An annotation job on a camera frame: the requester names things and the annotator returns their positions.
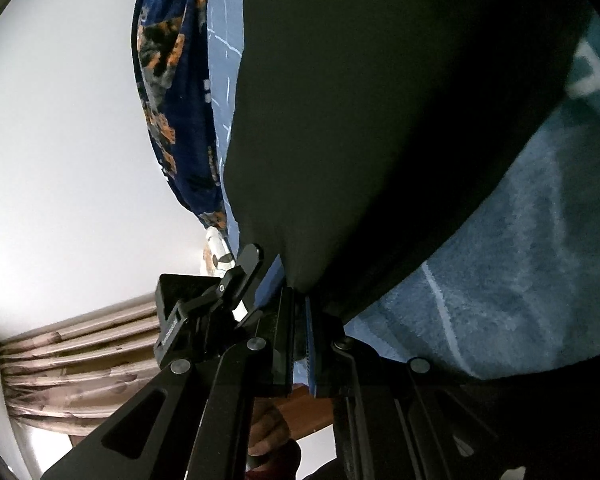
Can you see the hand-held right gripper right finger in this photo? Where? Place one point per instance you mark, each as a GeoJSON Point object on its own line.
{"type": "Point", "coordinates": [311, 350]}

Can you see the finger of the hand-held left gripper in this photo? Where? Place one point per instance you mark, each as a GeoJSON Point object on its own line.
{"type": "Point", "coordinates": [272, 282]}
{"type": "Point", "coordinates": [242, 280]}

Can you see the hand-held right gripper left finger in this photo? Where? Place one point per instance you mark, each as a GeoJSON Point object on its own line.
{"type": "Point", "coordinates": [282, 340]}

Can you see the black pants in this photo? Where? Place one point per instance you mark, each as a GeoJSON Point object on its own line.
{"type": "Point", "coordinates": [380, 110]}

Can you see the person's left hand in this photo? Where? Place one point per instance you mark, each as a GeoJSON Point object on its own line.
{"type": "Point", "coordinates": [270, 430]}

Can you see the white floral pillow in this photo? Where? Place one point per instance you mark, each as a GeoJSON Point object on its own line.
{"type": "Point", "coordinates": [215, 255]}

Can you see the beige patterned curtain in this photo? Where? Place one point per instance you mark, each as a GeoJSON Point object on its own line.
{"type": "Point", "coordinates": [80, 360]}

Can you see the navy dog print blanket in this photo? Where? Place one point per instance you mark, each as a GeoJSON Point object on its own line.
{"type": "Point", "coordinates": [180, 110]}

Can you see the blue grid bedsheet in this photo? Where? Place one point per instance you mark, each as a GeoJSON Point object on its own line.
{"type": "Point", "coordinates": [505, 285]}

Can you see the brown wooden bed frame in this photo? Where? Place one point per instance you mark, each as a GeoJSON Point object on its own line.
{"type": "Point", "coordinates": [307, 412]}

